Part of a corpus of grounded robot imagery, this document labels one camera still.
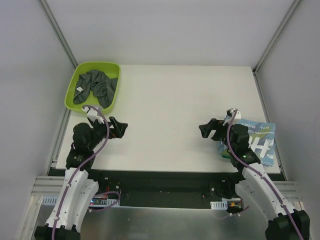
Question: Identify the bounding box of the dark grey t shirt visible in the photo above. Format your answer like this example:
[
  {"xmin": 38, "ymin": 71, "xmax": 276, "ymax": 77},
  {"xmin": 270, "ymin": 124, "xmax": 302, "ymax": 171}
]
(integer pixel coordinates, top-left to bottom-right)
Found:
[{"xmin": 73, "ymin": 69, "xmax": 118, "ymax": 109}]

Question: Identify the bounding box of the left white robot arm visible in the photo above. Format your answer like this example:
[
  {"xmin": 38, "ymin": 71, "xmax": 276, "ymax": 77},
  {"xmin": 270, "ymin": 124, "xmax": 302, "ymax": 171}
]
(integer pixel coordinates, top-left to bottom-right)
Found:
[{"xmin": 34, "ymin": 116, "xmax": 129, "ymax": 240}]

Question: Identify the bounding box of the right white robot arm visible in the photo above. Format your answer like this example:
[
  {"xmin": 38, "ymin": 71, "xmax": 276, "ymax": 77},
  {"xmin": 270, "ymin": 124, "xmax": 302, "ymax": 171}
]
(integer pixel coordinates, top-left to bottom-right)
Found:
[{"xmin": 199, "ymin": 118, "xmax": 310, "ymax": 240}]

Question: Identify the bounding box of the folded green t shirt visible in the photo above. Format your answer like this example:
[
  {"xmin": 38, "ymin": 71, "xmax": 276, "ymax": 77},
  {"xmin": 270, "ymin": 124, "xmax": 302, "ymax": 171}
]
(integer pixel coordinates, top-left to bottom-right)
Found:
[{"xmin": 221, "ymin": 149, "xmax": 231, "ymax": 159}]

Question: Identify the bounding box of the folded blue printed t shirt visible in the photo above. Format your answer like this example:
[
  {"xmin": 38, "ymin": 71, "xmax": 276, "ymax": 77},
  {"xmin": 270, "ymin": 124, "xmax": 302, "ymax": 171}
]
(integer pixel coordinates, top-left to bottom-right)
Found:
[{"xmin": 233, "ymin": 118, "xmax": 276, "ymax": 167}]

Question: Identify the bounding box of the lime green plastic bin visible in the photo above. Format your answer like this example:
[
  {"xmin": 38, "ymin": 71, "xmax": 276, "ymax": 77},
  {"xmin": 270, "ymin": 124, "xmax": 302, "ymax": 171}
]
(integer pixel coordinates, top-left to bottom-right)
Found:
[{"xmin": 64, "ymin": 61, "xmax": 121, "ymax": 115}]

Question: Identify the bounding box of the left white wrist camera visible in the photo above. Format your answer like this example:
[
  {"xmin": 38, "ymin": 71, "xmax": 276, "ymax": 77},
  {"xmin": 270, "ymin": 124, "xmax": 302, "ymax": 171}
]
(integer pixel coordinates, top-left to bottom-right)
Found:
[{"xmin": 82, "ymin": 105, "xmax": 105, "ymax": 125}]

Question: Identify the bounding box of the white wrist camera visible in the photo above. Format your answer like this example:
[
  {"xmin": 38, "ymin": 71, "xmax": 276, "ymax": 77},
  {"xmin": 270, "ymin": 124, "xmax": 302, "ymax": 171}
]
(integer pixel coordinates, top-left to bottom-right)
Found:
[
  {"xmin": 82, "ymin": 105, "xmax": 105, "ymax": 125},
  {"xmin": 223, "ymin": 108, "xmax": 242, "ymax": 126}
]

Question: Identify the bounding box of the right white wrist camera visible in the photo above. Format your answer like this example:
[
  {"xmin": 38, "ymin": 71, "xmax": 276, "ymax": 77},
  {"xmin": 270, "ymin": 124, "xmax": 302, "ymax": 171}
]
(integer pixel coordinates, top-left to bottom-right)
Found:
[{"xmin": 223, "ymin": 108, "xmax": 242, "ymax": 126}]

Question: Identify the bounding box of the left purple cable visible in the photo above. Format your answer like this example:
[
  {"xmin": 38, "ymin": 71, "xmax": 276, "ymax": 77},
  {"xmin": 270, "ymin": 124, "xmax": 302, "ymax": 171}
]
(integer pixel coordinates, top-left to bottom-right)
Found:
[{"xmin": 51, "ymin": 105, "xmax": 111, "ymax": 240}]

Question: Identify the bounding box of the purple cable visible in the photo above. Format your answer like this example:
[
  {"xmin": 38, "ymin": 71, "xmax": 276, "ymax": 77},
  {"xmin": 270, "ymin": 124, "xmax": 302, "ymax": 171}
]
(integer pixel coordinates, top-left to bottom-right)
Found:
[
  {"xmin": 51, "ymin": 105, "xmax": 111, "ymax": 240},
  {"xmin": 226, "ymin": 109, "xmax": 305, "ymax": 240}
]

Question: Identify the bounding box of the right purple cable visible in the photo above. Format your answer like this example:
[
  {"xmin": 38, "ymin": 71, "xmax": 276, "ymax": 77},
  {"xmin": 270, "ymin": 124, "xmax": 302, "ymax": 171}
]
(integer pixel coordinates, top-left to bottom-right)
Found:
[{"xmin": 226, "ymin": 109, "xmax": 305, "ymax": 240}]

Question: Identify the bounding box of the right white cable duct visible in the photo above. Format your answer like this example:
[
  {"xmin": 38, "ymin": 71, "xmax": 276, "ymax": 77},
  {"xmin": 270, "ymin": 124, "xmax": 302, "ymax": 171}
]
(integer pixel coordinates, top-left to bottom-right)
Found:
[{"xmin": 210, "ymin": 200, "xmax": 228, "ymax": 211}]

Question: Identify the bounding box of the white cable duct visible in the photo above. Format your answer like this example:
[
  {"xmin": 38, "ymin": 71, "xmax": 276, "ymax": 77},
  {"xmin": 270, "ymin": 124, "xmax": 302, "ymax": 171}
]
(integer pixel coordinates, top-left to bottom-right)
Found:
[
  {"xmin": 42, "ymin": 195, "xmax": 121, "ymax": 208},
  {"xmin": 210, "ymin": 200, "xmax": 228, "ymax": 211}
]

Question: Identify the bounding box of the left white cable duct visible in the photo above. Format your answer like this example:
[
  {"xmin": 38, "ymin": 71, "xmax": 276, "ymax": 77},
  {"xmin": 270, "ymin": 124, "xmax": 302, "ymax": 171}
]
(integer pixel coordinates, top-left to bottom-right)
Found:
[{"xmin": 42, "ymin": 195, "xmax": 121, "ymax": 208}]

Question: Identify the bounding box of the right aluminium frame post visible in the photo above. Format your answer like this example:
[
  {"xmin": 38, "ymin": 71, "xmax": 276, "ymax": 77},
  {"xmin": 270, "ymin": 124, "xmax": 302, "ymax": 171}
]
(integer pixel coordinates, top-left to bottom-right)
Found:
[{"xmin": 252, "ymin": 0, "xmax": 303, "ymax": 75}]

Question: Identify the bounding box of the aluminium frame post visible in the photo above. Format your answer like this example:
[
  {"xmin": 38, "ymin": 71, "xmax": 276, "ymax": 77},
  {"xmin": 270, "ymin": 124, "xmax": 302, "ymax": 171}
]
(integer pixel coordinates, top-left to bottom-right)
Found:
[
  {"xmin": 38, "ymin": 0, "xmax": 78, "ymax": 68},
  {"xmin": 252, "ymin": 0, "xmax": 303, "ymax": 75}
]

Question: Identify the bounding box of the left aluminium frame post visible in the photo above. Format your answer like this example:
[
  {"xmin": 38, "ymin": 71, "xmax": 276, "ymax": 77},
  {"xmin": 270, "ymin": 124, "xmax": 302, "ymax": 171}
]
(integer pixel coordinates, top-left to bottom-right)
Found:
[{"xmin": 38, "ymin": 0, "xmax": 78, "ymax": 68}]

